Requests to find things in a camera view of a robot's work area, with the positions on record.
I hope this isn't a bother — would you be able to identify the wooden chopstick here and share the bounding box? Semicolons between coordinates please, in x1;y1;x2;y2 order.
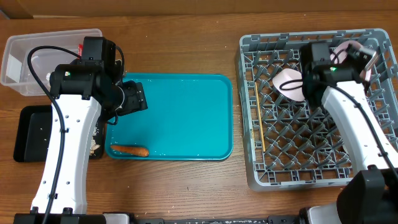
254;82;266;153

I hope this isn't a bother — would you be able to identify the orange carrot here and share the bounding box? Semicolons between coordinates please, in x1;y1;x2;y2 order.
110;145;149;157

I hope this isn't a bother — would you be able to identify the pink bowl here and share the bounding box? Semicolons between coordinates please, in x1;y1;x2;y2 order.
272;68;305;101

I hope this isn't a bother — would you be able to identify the pile of peanuts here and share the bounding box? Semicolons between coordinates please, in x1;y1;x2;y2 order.
90;139;101;156

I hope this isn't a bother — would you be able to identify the red snack wrapper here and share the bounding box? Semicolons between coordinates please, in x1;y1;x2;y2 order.
78;44;83;57

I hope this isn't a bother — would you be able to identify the pink plate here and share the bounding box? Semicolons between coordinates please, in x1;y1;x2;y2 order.
330;40;371;82

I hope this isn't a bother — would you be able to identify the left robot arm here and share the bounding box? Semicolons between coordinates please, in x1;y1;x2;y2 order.
14;36;148;224

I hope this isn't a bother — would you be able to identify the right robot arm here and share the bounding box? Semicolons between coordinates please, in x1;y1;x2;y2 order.
300;42;397;223

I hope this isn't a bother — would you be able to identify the grey dishwasher rack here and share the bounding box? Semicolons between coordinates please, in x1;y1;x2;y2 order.
237;29;397;191

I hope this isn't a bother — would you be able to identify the teal serving tray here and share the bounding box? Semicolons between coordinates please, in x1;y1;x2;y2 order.
104;73;233;161

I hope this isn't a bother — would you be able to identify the black plastic tray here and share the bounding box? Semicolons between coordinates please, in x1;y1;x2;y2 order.
12;105;105;163

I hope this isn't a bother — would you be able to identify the clear plastic bin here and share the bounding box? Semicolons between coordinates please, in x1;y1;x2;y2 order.
1;29;102;96

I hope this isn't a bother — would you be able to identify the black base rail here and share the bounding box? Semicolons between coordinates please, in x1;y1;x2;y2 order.
102;212;299;224

